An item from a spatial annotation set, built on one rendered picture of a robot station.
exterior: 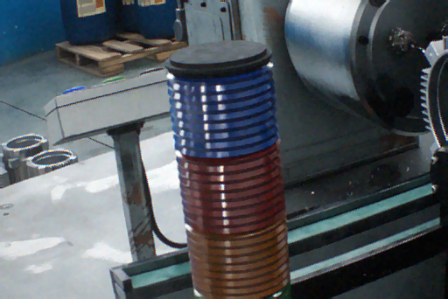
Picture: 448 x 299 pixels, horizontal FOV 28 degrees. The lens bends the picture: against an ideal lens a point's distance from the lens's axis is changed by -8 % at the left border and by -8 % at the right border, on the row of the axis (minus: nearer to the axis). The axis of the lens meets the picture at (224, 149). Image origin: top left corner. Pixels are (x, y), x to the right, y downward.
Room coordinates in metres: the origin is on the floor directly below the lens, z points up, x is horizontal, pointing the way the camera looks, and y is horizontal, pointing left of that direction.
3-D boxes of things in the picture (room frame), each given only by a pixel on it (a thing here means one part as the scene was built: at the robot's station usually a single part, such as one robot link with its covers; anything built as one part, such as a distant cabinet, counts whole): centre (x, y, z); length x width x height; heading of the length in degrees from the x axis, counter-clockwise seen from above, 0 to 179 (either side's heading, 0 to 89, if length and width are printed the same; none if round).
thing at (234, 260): (0.52, 0.00, 1.10); 0.06 x 0.06 x 0.04
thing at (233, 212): (0.52, 0.00, 1.14); 0.06 x 0.06 x 0.04
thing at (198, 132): (0.52, 0.00, 1.19); 0.06 x 0.06 x 0.04
